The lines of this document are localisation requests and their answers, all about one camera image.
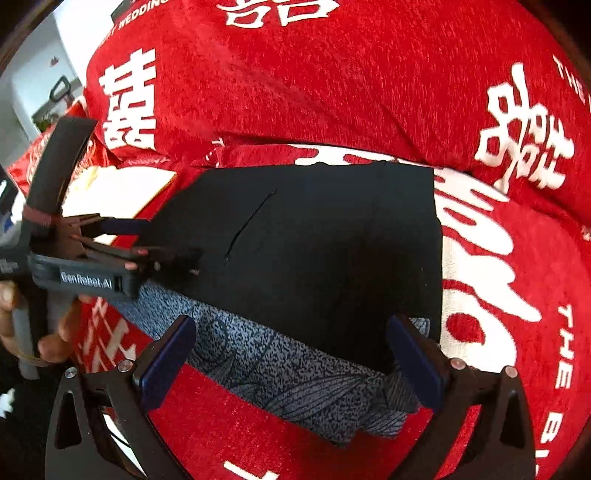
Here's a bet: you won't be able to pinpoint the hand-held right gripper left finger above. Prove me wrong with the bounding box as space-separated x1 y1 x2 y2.
45 315 198 480

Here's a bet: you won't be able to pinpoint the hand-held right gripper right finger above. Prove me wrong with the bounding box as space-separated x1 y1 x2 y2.
386 315 539 480

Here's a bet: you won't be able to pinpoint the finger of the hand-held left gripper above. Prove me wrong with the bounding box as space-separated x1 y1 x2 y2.
85 244 202 278
65 215 152 246

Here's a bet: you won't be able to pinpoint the grey leaf-patterned cloth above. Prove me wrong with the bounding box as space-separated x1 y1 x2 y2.
108 281 432 446

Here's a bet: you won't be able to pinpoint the black pants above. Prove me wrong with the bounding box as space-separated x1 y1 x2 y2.
139 159 444 374

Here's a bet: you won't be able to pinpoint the person's left hand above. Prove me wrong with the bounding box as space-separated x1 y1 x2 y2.
0 281 90 366

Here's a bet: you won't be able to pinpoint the white bed sheet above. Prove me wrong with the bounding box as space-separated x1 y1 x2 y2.
60 164 178 247

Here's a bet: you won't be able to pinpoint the red printed blanket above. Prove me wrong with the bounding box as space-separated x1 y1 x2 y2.
74 0 591 480

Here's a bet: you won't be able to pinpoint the black metal frame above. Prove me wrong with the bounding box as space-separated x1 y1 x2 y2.
50 76 73 108

